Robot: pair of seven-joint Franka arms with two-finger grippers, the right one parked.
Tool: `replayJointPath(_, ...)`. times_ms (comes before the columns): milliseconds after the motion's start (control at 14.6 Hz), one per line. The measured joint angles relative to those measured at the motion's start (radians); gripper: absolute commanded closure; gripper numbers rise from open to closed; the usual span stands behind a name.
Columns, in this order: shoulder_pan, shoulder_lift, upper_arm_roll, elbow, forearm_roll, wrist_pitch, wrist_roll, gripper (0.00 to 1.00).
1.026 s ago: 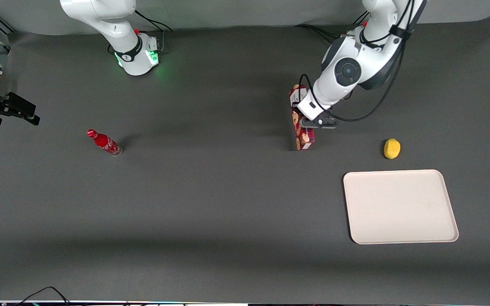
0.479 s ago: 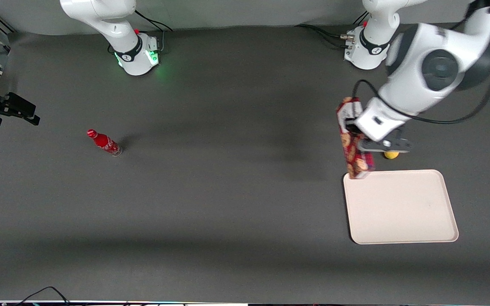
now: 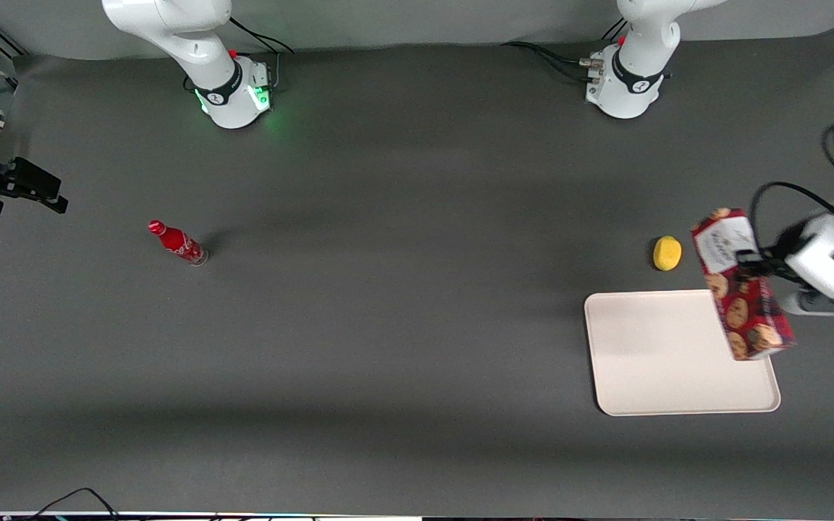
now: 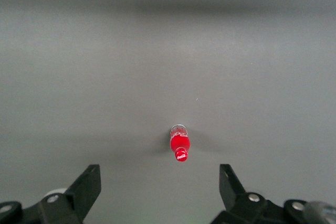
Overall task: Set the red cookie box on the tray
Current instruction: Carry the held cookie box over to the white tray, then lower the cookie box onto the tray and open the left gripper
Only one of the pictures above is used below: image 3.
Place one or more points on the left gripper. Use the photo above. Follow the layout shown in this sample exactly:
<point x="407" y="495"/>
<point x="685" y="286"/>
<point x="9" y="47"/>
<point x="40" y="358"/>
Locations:
<point x="781" y="253"/>

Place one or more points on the red cookie box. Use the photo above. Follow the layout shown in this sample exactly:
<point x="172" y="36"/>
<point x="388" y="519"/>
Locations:
<point x="746" y="311"/>

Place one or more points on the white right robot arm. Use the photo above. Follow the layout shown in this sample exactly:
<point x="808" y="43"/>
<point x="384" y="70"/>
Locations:
<point x="225" y="87"/>

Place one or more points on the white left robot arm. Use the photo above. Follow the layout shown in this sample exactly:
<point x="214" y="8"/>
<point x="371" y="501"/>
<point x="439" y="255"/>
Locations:
<point x="634" y="79"/>

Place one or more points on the cream plastic tray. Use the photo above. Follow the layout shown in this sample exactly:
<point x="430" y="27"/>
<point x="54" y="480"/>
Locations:
<point x="656" y="351"/>

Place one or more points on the yellow lemon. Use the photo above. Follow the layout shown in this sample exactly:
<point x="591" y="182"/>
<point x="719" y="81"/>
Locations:
<point x="667" y="253"/>

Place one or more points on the red cola bottle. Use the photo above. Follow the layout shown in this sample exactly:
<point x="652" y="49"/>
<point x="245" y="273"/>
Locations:
<point x="177" y="242"/>

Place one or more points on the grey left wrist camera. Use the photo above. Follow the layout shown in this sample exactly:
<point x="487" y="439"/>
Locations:
<point x="822" y="304"/>

